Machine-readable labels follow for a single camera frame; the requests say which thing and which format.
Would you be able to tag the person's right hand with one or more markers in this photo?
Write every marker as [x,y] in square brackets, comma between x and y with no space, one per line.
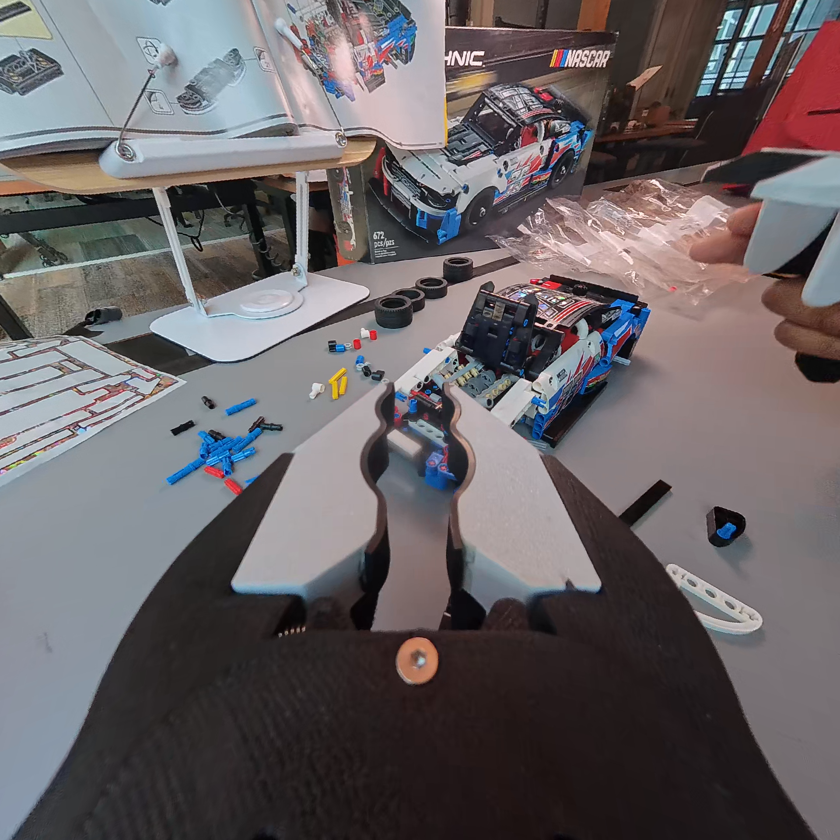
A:
[722,239]

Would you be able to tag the red paper bag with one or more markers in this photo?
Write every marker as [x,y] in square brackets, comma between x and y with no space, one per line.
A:
[807,98]

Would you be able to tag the sticker sheet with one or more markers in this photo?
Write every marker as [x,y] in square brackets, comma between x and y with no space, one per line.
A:
[79,394]

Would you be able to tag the brown wooden table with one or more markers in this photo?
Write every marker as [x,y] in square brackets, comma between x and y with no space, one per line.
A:
[643,131]

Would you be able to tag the pile of blue pins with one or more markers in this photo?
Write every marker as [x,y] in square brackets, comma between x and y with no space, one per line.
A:
[220,449]

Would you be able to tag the toy car set box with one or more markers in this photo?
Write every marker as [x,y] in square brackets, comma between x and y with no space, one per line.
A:
[525,164]

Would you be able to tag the toy brick race car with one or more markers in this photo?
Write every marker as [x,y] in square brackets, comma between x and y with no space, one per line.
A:
[577,354]

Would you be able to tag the black toy tire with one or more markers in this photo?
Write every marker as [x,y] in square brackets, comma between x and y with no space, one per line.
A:
[432,294]
[415,305]
[458,275]
[394,320]

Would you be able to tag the white elbow connector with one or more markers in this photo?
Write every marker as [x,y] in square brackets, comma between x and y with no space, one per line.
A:
[317,392]

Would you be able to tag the white book stand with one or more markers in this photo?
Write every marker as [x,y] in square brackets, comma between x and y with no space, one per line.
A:
[262,321]

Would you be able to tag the black triangular connector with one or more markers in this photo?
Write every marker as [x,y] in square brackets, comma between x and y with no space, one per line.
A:
[732,515]

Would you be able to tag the white curved panel piece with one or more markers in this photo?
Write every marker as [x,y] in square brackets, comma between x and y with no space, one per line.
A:
[722,628]

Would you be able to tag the black flat tile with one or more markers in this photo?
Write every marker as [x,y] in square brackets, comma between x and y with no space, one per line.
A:
[646,502]

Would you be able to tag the window with dark frames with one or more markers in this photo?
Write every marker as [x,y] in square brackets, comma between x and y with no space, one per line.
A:
[741,52]

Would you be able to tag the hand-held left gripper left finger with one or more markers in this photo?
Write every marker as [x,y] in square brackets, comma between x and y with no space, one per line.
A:
[308,525]

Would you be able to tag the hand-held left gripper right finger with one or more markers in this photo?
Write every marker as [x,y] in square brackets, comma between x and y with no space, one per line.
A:
[525,525]

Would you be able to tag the pile of clear plastic bags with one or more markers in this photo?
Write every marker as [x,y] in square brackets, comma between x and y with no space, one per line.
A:
[610,229]

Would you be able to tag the instruction booklet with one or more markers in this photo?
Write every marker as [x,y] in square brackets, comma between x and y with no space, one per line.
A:
[197,65]

